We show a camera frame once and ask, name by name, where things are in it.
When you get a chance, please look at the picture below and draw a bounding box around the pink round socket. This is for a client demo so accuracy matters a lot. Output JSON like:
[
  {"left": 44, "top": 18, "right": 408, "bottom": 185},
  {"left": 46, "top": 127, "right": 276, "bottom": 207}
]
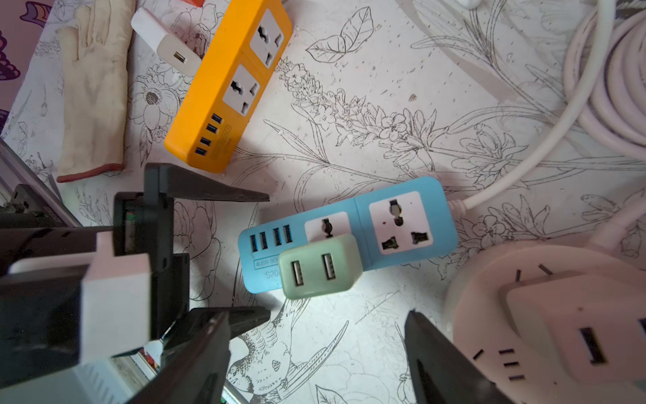
[{"left": 442, "top": 242, "right": 645, "bottom": 403}]

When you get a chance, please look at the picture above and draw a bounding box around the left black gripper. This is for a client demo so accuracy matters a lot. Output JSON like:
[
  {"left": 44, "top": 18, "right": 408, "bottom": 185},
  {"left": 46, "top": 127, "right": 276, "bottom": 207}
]
[{"left": 112, "top": 162, "right": 272, "bottom": 355}]

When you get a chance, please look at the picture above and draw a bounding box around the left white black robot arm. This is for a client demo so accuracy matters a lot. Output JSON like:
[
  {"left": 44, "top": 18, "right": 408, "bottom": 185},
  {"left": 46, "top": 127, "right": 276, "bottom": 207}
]
[{"left": 1, "top": 143, "right": 269, "bottom": 339}]

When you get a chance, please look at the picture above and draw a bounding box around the yellow power strip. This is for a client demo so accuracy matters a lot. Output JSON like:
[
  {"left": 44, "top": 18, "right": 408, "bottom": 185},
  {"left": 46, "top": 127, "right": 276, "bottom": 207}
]
[{"left": 164, "top": 0, "right": 293, "bottom": 173}]

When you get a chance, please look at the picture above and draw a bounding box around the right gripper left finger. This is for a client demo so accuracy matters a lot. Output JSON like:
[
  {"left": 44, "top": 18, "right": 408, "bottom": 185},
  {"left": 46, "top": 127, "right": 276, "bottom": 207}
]
[{"left": 130, "top": 313, "right": 230, "bottom": 403}]

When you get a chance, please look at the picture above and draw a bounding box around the beige cloth glove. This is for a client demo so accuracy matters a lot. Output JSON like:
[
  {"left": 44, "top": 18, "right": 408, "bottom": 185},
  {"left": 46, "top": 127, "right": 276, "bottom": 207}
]
[{"left": 57, "top": 1, "right": 136, "bottom": 183}]

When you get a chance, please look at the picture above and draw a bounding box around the green USB charger plug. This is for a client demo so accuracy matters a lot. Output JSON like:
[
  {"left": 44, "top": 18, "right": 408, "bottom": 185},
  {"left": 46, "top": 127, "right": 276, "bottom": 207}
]
[{"left": 278, "top": 234, "right": 363, "bottom": 300}]

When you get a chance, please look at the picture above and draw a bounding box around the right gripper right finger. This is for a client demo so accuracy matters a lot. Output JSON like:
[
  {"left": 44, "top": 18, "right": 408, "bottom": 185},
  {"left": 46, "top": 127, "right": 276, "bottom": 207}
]
[{"left": 405, "top": 311, "right": 511, "bottom": 403}]

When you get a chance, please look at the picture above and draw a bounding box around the pink USB charger plug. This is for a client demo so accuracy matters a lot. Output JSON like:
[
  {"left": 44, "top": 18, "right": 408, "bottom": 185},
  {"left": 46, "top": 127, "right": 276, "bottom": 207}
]
[{"left": 499, "top": 271, "right": 645, "bottom": 384}]

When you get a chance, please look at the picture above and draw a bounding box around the blue power strip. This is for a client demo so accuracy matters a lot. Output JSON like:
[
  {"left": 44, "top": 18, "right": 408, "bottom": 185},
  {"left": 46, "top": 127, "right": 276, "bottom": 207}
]
[{"left": 238, "top": 177, "right": 459, "bottom": 294}]

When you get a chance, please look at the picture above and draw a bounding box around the white coiled cable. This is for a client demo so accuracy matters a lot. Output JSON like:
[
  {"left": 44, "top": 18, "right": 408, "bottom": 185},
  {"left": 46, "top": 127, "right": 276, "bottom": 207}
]
[{"left": 447, "top": 0, "right": 617, "bottom": 212}]

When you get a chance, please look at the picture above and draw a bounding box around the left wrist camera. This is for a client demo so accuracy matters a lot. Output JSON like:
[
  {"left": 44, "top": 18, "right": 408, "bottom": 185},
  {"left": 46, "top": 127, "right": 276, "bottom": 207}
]
[{"left": 1, "top": 232, "right": 152, "bottom": 387}]

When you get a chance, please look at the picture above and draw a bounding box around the white USB charger plug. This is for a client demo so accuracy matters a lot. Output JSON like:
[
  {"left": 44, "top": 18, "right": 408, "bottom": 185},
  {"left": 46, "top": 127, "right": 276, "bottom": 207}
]
[{"left": 131, "top": 8, "right": 202, "bottom": 77}]

